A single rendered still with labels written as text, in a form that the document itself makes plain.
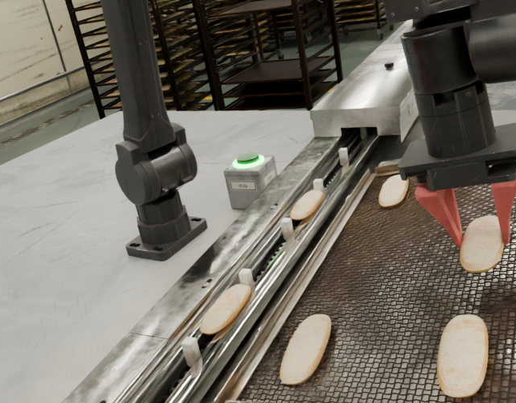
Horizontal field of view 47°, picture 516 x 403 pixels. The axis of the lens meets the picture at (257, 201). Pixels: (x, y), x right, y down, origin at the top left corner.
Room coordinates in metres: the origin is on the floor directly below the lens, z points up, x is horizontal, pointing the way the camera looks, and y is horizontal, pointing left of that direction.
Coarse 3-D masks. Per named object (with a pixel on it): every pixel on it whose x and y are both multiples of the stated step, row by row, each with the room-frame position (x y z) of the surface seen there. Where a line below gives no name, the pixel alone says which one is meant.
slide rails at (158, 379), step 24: (360, 144) 1.07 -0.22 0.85; (288, 216) 0.82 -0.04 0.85; (312, 216) 0.80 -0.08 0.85; (264, 240) 0.76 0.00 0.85; (288, 240) 0.74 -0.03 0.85; (240, 312) 0.59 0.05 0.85; (192, 336) 0.56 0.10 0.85; (216, 336) 0.55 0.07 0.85; (168, 360) 0.52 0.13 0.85; (144, 384) 0.49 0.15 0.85
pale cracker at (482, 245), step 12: (492, 216) 0.50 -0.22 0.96; (468, 228) 0.49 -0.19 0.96; (480, 228) 0.48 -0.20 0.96; (492, 228) 0.47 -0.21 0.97; (468, 240) 0.46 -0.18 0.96; (480, 240) 0.46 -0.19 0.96; (492, 240) 0.45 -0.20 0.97; (468, 252) 0.44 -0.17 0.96; (480, 252) 0.44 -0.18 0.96; (492, 252) 0.43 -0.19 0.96; (468, 264) 0.43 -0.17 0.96; (480, 264) 0.42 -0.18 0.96; (492, 264) 0.42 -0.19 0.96
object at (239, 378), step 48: (480, 192) 0.64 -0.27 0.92; (288, 288) 0.54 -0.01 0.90; (336, 288) 0.53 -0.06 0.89; (384, 288) 0.50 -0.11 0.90; (432, 288) 0.47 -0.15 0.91; (336, 336) 0.44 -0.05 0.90; (384, 336) 0.42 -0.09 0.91; (432, 336) 0.40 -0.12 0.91; (240, 384) 0.42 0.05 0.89; (432, 384) 0.34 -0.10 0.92
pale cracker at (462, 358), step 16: (464, 320) 0.40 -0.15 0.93; (480, 320) 0.39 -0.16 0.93; (448, 336) 0.38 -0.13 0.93; (464, 336) 0.37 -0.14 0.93; (480, 336) 0.37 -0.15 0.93; (448, 352) 0.36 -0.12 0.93; (464, 352) 0.35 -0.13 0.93; (480, 352) 0.35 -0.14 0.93; (448, 368) 0.34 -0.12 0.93; (464, 368) 0.34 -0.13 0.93; (480, 368) 0.34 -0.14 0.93; (448, 384) 0.33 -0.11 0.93; (464, 384) 0.32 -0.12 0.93; (480, 384) 0.32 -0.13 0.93
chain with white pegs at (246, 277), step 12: (360, 132) 1.13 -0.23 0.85; (348, 156) 1.05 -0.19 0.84; (288, 228) 0.76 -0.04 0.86; (276, 252) 0.73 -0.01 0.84; (264, 264) 0.70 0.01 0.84; (240, 276) 0.64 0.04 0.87; (252, 276) 0.65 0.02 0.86; (192, 348) 0.52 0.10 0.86; (204, 348) 0.55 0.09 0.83; (192, 360) 0.52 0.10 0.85; (168, 396) 0.48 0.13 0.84
